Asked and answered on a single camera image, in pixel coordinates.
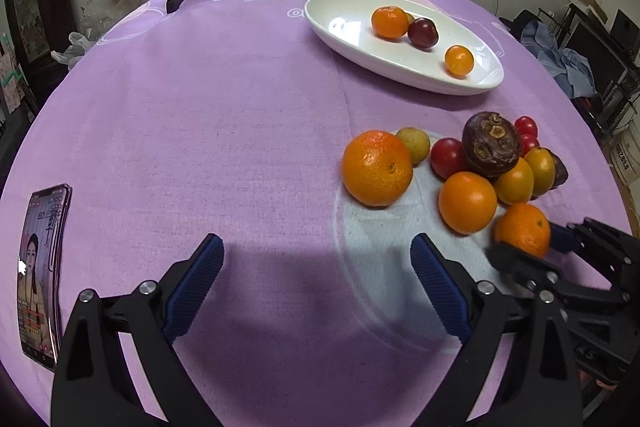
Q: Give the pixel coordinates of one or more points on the white oval plate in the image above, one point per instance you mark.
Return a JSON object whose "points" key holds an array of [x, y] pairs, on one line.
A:
{"points": [[350, 42]]}

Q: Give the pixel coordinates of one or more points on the black speaker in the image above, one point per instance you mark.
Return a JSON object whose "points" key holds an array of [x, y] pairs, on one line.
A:
{"points": [[625, 26]]}

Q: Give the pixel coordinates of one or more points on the crumpled blue cloth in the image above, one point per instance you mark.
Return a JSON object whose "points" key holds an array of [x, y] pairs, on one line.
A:
{"points": [[567, 64]]}

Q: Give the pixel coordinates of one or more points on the dark wooden cabinet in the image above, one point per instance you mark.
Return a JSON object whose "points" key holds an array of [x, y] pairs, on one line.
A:
{"points": [[30, 7]]}

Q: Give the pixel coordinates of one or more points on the cardboard box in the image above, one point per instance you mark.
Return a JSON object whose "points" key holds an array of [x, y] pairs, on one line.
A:
{"points": [[625, 157]]}

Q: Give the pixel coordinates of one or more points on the dark purple passion fruit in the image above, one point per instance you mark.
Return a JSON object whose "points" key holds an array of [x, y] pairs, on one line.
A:
{"points": [[561, 174]]}

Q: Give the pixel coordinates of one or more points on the pitted orange mandarin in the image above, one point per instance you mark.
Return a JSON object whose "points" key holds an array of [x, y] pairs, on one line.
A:
{"points": [[390, 23]]}

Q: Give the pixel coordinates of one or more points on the metal rack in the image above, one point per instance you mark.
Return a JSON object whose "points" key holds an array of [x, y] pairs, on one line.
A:
{"points": [[607, 72]]}

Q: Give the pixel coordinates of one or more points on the small smooth orange kumquat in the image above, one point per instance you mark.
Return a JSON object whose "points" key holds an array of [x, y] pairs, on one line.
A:
{"points": [[459, 60]]}

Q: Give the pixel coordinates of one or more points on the small red cherry tomato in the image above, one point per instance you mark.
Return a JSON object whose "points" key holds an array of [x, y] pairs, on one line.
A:
{"points": [[530, 144], [526, 125]]}

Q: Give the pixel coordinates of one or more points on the yellow-green round fruit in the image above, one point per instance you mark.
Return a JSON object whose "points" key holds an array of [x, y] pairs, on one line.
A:
{"points": [[415, 143]]}

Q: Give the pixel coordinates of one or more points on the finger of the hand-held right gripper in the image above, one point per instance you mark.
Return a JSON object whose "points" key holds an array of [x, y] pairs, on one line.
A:
{"points": [[520, 269], [562, 238]]}

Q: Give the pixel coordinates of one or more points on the purple tablecloth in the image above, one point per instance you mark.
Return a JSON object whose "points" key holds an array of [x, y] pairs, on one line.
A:
{"points": [[225, 132]]}

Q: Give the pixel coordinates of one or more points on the tiny green fruit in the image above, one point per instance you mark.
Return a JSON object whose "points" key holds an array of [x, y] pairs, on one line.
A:
{"points": [[410, 17]]}

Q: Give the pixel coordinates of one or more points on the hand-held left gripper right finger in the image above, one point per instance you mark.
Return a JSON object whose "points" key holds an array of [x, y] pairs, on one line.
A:
{"points": [[440, 289]]}

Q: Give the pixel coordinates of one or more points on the greenish orange fruit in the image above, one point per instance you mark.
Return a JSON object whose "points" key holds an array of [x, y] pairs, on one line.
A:
{"points": [[541, 169]]}

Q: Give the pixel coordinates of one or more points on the small orange mandarin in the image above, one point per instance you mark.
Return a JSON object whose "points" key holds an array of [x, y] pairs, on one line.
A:
{"points": [[522, 229]]}

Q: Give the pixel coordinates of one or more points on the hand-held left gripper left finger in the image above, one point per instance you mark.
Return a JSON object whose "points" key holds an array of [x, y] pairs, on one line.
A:
{"points": [[196, 289]]}

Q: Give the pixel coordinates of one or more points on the black bag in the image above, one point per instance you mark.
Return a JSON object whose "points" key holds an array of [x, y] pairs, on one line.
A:
{"points": [[527, 21]]}

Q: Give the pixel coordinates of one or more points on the smartphone with lit screen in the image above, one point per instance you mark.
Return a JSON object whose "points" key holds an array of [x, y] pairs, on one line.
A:
{"points": [[42, 272]]}

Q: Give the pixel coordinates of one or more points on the white plastic bag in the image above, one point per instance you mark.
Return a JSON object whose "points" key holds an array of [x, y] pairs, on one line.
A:
{"points": [[75, 48]]}

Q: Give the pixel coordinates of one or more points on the smooth round orange fruit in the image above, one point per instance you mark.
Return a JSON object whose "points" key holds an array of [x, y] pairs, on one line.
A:
{"points": [[467, 203]]}

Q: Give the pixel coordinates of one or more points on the yellow-orange oval fruit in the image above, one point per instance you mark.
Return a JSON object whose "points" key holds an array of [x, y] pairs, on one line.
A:
{"points": [[514, 183]]}

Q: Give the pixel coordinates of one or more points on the big orange mandarin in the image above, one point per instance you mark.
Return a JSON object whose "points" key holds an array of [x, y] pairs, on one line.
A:
{"points": [[377, 168]]}

